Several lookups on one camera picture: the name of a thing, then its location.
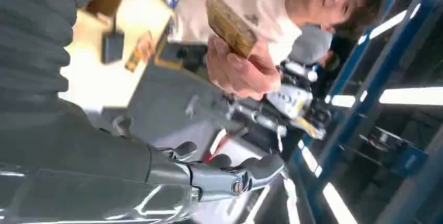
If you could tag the person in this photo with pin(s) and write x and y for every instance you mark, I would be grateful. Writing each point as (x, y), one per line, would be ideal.
(270, 4)
(309, 44)

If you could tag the silver background robot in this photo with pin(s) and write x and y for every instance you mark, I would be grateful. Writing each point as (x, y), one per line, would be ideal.
(287, 101)

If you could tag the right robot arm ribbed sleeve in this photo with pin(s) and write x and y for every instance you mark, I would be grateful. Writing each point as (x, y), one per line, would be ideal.
(31, 42)

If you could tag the dark flat rectangular device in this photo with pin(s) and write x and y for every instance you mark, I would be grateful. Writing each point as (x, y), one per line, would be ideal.
(112, 47)

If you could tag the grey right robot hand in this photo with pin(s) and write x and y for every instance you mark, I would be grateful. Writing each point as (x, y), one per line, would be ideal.
(76, 160)

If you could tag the white ceiling light strip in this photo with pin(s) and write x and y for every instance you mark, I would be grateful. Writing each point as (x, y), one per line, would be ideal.
(339, 205)
(342, 101)
(387, 24)
(412, 96)

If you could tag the blue steel frame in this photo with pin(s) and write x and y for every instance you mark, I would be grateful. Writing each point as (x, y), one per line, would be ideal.
(373, 77)

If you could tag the person's hand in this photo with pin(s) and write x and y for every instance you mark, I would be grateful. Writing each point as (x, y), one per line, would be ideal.
(239, 73)

